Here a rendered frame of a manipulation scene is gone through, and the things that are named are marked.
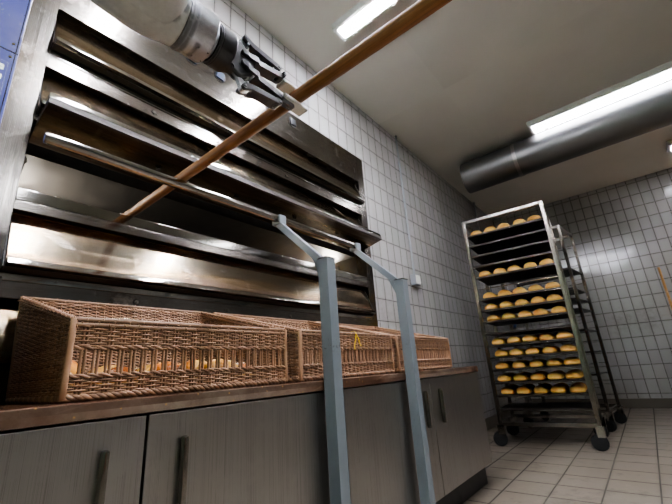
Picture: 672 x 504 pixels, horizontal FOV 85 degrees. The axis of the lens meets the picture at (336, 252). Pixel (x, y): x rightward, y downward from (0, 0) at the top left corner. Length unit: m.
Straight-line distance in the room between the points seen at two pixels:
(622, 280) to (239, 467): 5.05
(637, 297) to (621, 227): 0.85
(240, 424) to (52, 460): 0.36
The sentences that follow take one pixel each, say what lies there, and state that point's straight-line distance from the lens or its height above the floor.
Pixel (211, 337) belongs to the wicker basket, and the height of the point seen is 0.70.
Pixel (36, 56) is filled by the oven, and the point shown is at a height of 1.65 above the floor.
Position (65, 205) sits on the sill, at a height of 1.16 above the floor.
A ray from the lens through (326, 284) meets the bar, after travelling 1.14.
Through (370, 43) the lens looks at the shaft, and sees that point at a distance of 0.78.
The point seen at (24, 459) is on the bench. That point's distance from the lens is 0.79.
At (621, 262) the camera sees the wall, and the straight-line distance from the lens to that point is 5.56.
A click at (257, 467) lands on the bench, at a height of 0.40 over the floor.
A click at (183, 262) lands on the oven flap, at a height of 1.05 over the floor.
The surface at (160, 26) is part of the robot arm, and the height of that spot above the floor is 1.14.
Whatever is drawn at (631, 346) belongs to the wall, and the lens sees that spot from 5.47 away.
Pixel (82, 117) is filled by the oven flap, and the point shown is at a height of 1.40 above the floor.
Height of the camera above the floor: 0.60
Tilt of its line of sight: 18 degrees up
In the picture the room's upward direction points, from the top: 4 degrees counter-clockwise
